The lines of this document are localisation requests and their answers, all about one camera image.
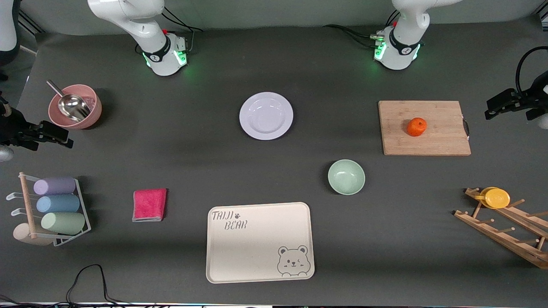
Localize pink folded cloth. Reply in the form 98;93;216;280
132;188;167;222

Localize black arm base cables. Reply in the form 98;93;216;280
323;11;401;48
161;6;203;54

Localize black right arm base cables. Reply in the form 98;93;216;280
161;6;203;54

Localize wooden peg drying rack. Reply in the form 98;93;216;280
454;187;548;270

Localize blue cup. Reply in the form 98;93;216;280
36;195;80;213

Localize pink bowl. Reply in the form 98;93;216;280
48;84;102;130

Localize white wire cup rack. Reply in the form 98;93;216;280
6;172;92;247

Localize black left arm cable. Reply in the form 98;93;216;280
516;46;548;95

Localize light green bowl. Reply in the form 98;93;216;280
328;159;366;195

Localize beige cup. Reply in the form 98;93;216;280
13;223;54;246

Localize black cable at table edge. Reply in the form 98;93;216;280
0;264;172;308

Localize wooden cutting board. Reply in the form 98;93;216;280
378;101;471;156

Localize beige bear print tray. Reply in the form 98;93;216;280
206;202;315;284

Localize black left arm base cables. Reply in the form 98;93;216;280
323;11;401;48

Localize orange fruit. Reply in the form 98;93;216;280
407;118;427;137

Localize purple cup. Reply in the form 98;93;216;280
33;177;77;195

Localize white round plate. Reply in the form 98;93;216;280
239;92;294;140

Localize green cup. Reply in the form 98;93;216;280
41;212;86;235

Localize yellow cup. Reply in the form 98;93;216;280
474;187;511;209

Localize metal scoop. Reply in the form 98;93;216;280
46;80;91;121

